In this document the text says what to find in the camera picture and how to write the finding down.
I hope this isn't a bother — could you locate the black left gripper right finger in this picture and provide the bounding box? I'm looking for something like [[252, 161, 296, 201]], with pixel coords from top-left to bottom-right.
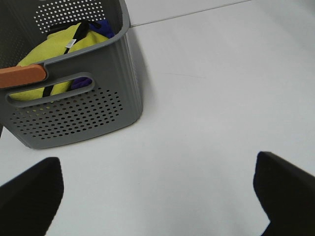
[[253, 151, 315, 236]]

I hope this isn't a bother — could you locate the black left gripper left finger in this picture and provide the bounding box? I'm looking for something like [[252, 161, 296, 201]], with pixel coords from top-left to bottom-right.
[[0, 157, 64, 236]]

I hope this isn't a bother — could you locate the grey perforated plastic basket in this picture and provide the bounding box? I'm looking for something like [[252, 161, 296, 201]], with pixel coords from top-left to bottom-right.
[[0, 0, 143, 149]]

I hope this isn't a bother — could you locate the yellow-green cloth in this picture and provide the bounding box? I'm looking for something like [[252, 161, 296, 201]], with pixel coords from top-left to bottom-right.
[[9, 22, 110, 101]]

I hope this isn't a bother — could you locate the purple cloth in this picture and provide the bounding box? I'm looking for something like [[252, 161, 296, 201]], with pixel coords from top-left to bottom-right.
[[71, 19, 115, 89]]

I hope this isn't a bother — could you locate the orange basket handle grip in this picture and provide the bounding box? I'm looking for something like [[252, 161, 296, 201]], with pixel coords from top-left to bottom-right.
[[0, 64, 46, 89]]

